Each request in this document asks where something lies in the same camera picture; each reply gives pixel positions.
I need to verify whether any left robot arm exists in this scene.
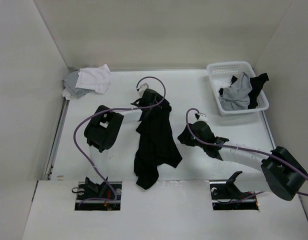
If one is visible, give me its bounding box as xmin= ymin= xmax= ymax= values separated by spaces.
xmin=83 ymin=88 xmax=170 ymax=189

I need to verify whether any right metal table rail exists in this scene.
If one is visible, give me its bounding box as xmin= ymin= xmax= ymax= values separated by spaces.
xmin=260 ymin=111 xmax=276 ymax=149

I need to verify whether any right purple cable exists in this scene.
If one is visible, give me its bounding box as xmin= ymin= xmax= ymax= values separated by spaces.
xmin=185 ymin=108 xmax=308 ymax=201

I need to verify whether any purple cable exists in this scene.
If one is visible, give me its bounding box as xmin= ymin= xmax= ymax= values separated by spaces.
xmin=73 ymin=76 xmax=167 ymax=210
xmin=185 ymin=108 xmax=308 ymax=201

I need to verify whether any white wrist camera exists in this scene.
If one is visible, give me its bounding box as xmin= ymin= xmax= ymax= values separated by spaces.
xmin=194 ymin=112 xmax=208 ymax=123
xmin=136 ymin=83 xmax=149 ymax=97

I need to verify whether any left metal table rail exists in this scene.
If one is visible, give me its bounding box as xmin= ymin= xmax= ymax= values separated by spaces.
xmin=42 ymin=98 xmax=70 ymax=181

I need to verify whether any metal table rail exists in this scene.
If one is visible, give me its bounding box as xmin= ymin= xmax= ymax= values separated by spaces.
xmin=260 ymin=111 xmax=276 ymax=149
xmin=42 ymin=98 xmax=70 ymax=181

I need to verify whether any black tank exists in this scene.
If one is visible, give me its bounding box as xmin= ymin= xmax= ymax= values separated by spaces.
xmin=134 ymin=99 xmax=182 ymax=190
xmin=229 ymin=72 xmax=270 ymax=110

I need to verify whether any grey tank top in basket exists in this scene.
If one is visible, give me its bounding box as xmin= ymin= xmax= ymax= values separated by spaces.
xmin=218 ymin=72 xmax=252 ymax=111

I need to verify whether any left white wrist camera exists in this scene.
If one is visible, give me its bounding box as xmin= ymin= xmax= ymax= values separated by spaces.
xmin=136 ymin=83 xmax=149 ymax=97

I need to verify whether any white plastic laundry basket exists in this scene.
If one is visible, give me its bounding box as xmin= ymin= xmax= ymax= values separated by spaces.
xmin=206 ymin=61 xmax=269 ymax=117

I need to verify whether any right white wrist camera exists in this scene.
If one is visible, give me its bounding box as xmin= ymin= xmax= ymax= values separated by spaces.
xmin=194 ymin=112 xmax=208 ymax=123

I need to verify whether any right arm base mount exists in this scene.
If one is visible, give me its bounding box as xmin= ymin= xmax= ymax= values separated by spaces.
xmin=209 ymin=171 xmax=259 ymax=211

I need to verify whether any folded white tank top underneath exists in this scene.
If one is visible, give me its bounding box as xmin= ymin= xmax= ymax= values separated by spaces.
xmin=62 ymin=88 xmax=72 ymax=101

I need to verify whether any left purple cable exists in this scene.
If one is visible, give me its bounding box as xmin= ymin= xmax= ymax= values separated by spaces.
xmin=73 ymin=76 xmax=167 ymax=210

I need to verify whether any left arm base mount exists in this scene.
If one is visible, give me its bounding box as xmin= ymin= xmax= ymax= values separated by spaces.
xmin=71 ymin=177 xmax=123 ymax=211

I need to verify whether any black tank top over rim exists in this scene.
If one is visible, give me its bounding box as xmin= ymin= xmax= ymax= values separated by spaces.
xmin=229 ymin=72 xmax=270 ymax=110

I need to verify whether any folded grey tank top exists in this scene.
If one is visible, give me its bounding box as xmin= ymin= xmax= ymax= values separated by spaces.
xmin=62 ymin=70 xmax=90 ymax=98

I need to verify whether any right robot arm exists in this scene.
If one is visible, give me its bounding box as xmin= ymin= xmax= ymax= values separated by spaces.
xmin=177 ymin=120 xmax=308 ymax=201

